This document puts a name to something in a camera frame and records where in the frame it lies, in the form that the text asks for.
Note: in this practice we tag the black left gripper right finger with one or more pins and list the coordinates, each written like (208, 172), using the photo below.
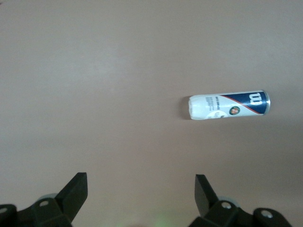
(225, 215)

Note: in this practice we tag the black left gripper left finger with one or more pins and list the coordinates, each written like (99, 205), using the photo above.
(59, 212)

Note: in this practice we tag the white blue tennis ball can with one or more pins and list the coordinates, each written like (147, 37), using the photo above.
(225, 106)

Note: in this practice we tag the brown table mat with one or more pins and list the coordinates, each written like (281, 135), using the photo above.
(94, 94)

